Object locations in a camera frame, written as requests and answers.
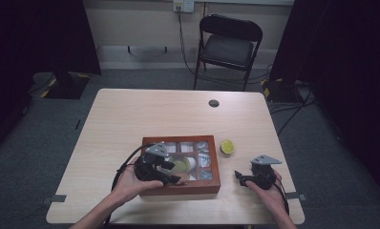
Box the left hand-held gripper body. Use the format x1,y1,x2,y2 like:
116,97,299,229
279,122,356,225
134,141,171,183

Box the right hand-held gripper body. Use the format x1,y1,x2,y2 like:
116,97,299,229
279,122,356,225
249,155,283,191

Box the wooden box with glass lid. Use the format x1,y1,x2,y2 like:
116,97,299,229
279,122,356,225
139,135,222,197

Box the yellow-green lime half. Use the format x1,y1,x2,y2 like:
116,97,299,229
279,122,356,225
220,138,236,156

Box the person's right hand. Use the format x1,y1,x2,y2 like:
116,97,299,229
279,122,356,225
244,169,289,215

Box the person's left hand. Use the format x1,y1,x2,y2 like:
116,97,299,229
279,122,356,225
109,156,164,208

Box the pale green round cup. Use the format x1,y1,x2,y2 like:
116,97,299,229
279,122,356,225
169,156,190,176

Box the set of silvery packets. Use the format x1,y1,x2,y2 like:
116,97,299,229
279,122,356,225
163,140,213,181

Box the grey tape strip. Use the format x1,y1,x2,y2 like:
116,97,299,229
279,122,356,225
41,194,68,205
286,192,307,201

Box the black striped stand base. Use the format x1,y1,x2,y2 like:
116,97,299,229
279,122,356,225
260,77,305,104
31,71,93,100

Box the black folding chair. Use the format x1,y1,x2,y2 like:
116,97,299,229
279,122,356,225
192,13,264,92

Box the dark curtain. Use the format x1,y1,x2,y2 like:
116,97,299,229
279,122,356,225
268,0,380,204
0,0,102,160

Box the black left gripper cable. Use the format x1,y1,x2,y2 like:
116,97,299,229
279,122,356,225
103,143,157,229

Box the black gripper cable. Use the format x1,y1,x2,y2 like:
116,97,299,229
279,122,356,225
103,143,157,229
273,177,290,217

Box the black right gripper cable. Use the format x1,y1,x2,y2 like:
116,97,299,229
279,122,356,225
273,177,290,217

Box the black floor cables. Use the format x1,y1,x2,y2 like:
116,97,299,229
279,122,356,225
268,89,318,135

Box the white wall socket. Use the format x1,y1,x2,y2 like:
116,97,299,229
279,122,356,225
173,0,196,14

